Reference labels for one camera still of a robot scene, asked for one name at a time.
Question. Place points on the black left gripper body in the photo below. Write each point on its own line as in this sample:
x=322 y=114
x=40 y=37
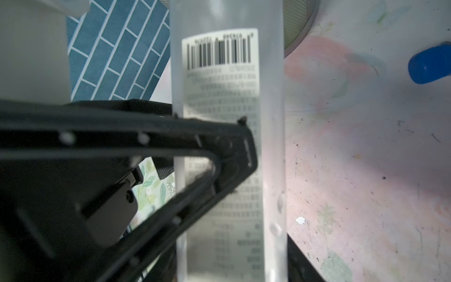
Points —
x=59 y=214

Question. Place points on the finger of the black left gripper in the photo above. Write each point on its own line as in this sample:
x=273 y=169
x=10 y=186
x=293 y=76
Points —
x=134 y=130

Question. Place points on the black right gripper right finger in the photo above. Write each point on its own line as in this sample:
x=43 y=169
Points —
x=299 y=267

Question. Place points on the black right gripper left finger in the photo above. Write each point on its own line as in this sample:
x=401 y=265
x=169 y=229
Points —
x=165 y=268

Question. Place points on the clear bottle white barcode label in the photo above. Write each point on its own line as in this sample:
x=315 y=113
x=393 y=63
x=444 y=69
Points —
x=227 y=63

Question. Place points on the clear bottle blue cap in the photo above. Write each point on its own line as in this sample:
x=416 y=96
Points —
x=431 y=64

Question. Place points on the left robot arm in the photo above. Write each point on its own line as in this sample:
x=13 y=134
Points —
x=34 y=62

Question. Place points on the grey mesh waste bin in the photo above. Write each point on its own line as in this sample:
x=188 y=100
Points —
x=298 y=18

